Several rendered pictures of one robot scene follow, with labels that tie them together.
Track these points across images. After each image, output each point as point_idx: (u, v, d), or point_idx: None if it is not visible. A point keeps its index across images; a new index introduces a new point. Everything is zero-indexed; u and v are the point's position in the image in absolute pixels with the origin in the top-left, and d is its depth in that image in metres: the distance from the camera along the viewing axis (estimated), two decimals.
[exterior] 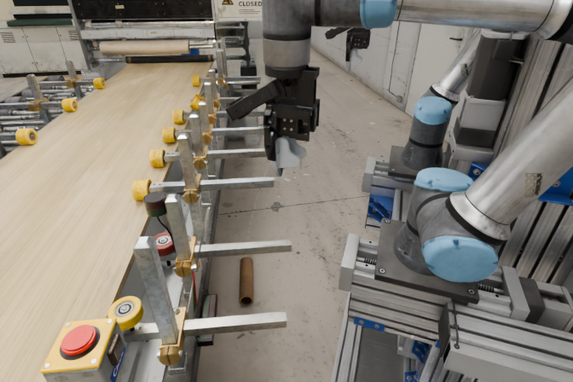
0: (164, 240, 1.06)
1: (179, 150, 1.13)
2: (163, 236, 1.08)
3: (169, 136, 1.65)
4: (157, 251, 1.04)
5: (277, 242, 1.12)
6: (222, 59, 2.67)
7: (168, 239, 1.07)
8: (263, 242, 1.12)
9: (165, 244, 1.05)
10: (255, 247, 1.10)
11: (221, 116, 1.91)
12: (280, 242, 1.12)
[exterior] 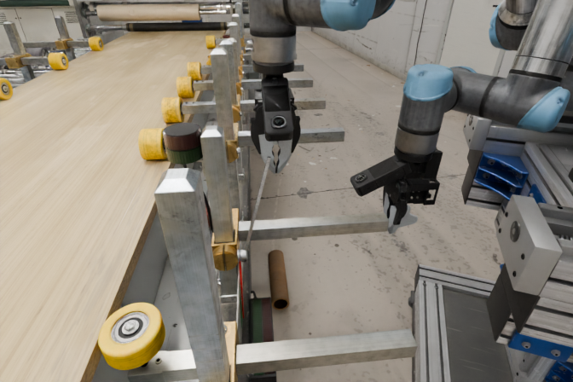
0: None
1: (213, 74, 0.73)
2: None
3: (185, 88, 1.25)
4: None
5: (366, 217, 0.72)
6: (240, 19, 2.27)
7: None
8: (345, 217, 0.72)
9: None
10: (333, 224, 0.70)
11: (248, 70, 1.51)
12: (369, 217, 0.72)
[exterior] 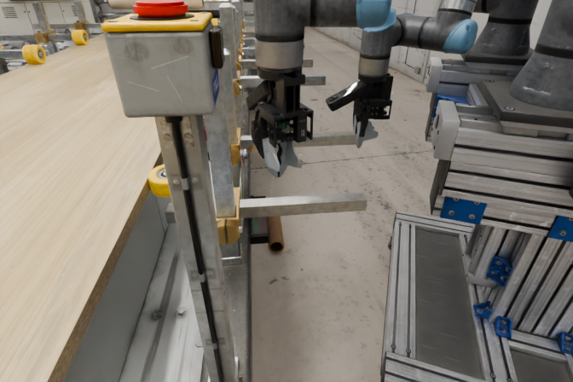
0: None
1: (221, 23, 0.94)
2: (204, 121, 0.90)
3: None
4: None
5: (338, 133, 0.94)
6: None
7: None
8: (322, 133, 0.94)
9: None
10: (313, 136, 0.92)
11: (248, 43, 1.73)
12: (341, 133, 0.94)
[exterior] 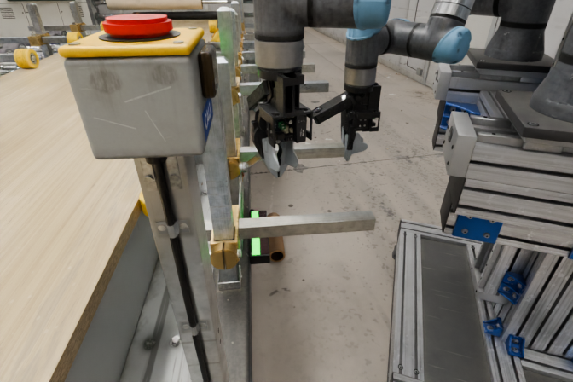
0: None
1: (219, 28, 0.89)
2: None
3: None
4: None
5: (327, 145, 0.89)
6: None
7: None
8: (309, 145, 0.89)
9: None
10: (299, 148, 0.87)
11: (248, 46, 1.68)
12: (329, 145, 0.89)
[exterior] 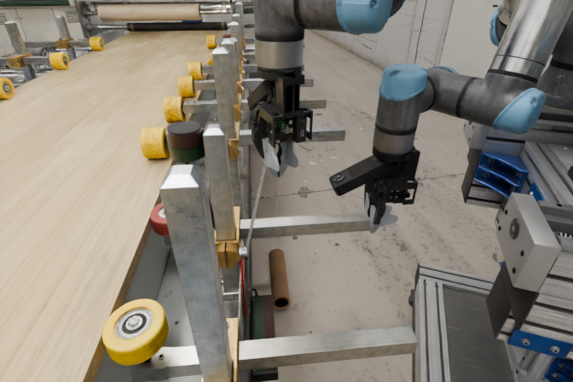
0: None
1: (215, 73, 0.73)
2: None
3: (186, 87, 1.25)
4: (161, 227, 0.64)
5: (347, 217, 0.72)
6: None
7: None
8: (327, 217, 0.72)
9: None
10: (314, 223, 0.71)
11: (249, 70, 1.51)
12: (350, 217, 0.72)
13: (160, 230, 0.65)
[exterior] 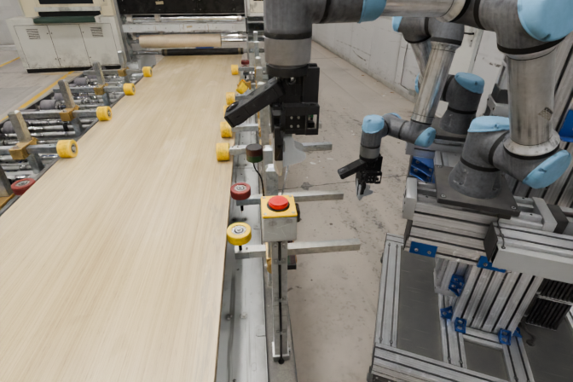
0: (241, 187, 1.30)
1: (261, 115, 1.37)
2: (239, 185, 1.32)
3: None
4: (237, 195, 1.28)
5: (332, 192, 1.36)
6: None
7: (244, 187, 1.31)
8: (321, 192, 1.36)
9: (243, 190, 1.29)
10: (314, 194, 1.34)
11: None
12: (333, 192, 1.36)
13: (236, 197, 1.28)
